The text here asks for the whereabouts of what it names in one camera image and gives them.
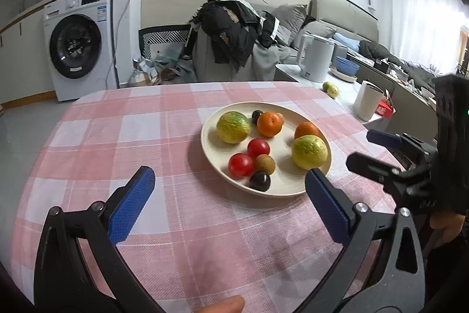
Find yellow-green citrus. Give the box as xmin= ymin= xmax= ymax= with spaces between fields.
xmin=216 ymin=111 xmax=251 ymax=145
xmin=292 ymin=135 xmax=329 ymax=171

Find orange mandarin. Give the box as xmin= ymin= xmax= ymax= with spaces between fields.
xmin=256 ymin=112 xmax=283 ymax=138
xmin=294 ymin=121 xmax=320 ymax=139

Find brown longan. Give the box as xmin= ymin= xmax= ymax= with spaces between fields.
xmin=254 ymin=154 xmax=276 ymax=175
xmin=276 ymin=113 xmax=285 ymax=124

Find dark plum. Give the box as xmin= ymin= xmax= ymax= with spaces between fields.
xmin=251 ymin=110 xmax=263 ymax=125
xmin=249 ymin=171 xmax=271 ymax=192

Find red tomato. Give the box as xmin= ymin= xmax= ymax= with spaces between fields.
xmin=228 ymin=153 xmax=254 ymax=178
xmin=247 ymin=138 xmax=270 ymax=158

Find right hand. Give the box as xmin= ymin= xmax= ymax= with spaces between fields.
xmin=430 ymin=211 xmax=466 ymax=247

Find left hand fingertip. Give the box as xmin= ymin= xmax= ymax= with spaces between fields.
xmin=196 ymin=295 xmax=246 ymax=313

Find red small box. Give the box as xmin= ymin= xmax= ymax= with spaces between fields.
xmin=375 ymin=92 xmax=396 ymax=118

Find grey sofa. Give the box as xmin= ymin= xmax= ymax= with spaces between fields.
xmin=252 ymin=0 xmax=448 ymax=105

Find white cup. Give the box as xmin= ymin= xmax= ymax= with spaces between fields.
xmin=353 ymin=80 xmax=385 ymax=121

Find cream round plate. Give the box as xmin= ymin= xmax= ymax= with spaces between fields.
xmin=200 ymin=102 xmax=332 ymax=198

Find green fruit on side table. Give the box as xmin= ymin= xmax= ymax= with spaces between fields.
xmin=322 ymin=82 xmax=339 ymax=99

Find blue bowl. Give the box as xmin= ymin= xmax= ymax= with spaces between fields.
xmin=335 ymin=56 xmax=360 ymax=76

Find white electric kettle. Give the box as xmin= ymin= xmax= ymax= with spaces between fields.
xmin=297 ymin=34 xmax=335 ymax=83

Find grey pillow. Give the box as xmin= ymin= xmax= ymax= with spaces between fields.
xmin=273 ymin=4 xmax=308 ymax=45

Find pile of dark clothes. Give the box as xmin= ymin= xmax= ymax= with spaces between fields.
xmin=190 ymin=0 xmax=280 ymax=70

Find black mesh chair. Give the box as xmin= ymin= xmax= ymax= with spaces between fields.
xmin=138 ymin=24 xmax=191 ymax=59

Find white washing machine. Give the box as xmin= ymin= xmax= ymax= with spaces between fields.
xmin=43 ymin=0 xmax=118 ymax=102

